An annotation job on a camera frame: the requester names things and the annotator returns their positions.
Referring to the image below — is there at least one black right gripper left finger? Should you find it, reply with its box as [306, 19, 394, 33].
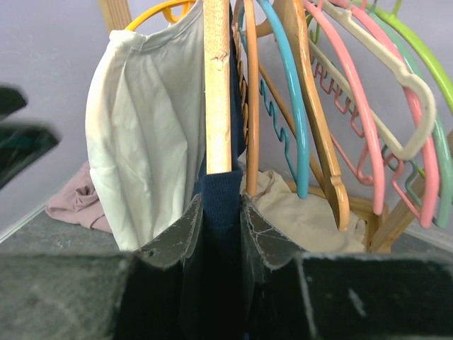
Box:
[1, 195, 202, 339]

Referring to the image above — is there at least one cream cloth in rack base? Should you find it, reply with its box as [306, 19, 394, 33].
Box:
[251, 170, 366, 253]

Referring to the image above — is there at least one wooden hanger under navy shirt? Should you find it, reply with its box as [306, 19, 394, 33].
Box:
[203, 0, 231, 174]

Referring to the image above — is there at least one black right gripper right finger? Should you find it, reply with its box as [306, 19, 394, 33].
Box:
[241, 196, 452, 339]

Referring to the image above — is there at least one peach orange plastic hanger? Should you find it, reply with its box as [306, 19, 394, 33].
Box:
[233, 1, 260, 196]

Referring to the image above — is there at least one lime green hanger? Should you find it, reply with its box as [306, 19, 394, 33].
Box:
[365, 1, 452, 114]

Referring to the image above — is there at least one mauve pink crumpled garment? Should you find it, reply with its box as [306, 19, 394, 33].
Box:
[45, 161, 112, 233]

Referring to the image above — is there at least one navy blue t shirt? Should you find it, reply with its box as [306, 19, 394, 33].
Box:
[180, 6, 256, 340]

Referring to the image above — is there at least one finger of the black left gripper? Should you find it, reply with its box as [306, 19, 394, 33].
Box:
[1, 123, 60, 188]
[0, 84, 28, 119]

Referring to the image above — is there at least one pink plastic hanger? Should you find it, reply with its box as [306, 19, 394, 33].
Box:
[302, 1, 385, 215]
[323, 1, 440, 228]

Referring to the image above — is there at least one turquoise plastic hanger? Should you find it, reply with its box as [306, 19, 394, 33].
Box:
[236, 0, 311, 200]

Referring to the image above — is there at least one wooden clothes rack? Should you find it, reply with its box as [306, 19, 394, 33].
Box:
[98, 1, 452, 253]

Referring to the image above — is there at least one white printed t shirt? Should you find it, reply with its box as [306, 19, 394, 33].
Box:
[85, 1, 205, 250]

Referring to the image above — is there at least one wooden hanger with bar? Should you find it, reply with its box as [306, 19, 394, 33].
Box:
[253, 0, 351, 232]

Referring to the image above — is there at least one cream plastic hanger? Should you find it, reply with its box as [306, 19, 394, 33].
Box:
[307, 0, 437, 161]

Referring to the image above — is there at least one mint green hanger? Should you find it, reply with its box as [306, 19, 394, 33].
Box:
[373, 19, 452, 229]

